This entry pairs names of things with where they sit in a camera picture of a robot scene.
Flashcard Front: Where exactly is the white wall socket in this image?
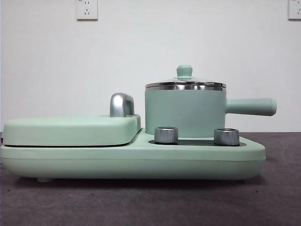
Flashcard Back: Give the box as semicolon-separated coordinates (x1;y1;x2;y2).
288;0;301;21
76;0;99;21

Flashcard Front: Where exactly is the silver control knob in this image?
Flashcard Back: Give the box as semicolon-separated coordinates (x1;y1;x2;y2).
154;126;179;144
214;128;240;145

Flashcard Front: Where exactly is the green pot with handle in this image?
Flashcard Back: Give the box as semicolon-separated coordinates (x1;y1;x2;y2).
144;82;277;139

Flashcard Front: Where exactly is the glass pot lid green knob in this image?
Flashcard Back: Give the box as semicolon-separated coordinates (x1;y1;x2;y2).
144;65;227;91

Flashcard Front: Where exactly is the green breakfast machine base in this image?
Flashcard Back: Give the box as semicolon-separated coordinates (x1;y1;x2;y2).
0;135;267;183

